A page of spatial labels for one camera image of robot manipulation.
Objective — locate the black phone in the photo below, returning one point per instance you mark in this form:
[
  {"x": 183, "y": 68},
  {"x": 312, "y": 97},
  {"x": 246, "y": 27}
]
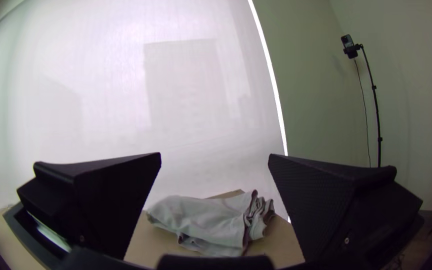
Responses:
[{"x": 349, "y": 45}]

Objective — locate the grey t-shirt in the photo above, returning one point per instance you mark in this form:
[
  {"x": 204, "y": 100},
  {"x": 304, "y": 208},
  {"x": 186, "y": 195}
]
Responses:
[{"x": 208, "y": 221}]

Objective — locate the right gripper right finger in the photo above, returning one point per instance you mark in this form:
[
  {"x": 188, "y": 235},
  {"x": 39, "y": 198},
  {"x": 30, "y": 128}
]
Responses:
[{"x": 332, "y": 210}]

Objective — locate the white roller blind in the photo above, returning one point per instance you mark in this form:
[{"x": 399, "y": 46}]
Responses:
[{"x": 126, "y": 93}]

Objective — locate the black tripod stand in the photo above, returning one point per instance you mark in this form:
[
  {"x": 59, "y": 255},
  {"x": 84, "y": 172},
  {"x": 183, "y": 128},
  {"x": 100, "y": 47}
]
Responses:
[{"x": 375, "y": 101}]

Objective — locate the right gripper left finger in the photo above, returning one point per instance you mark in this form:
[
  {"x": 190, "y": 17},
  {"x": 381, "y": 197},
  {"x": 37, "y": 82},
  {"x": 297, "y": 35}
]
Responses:
[{"x": 99, "y": 202}]

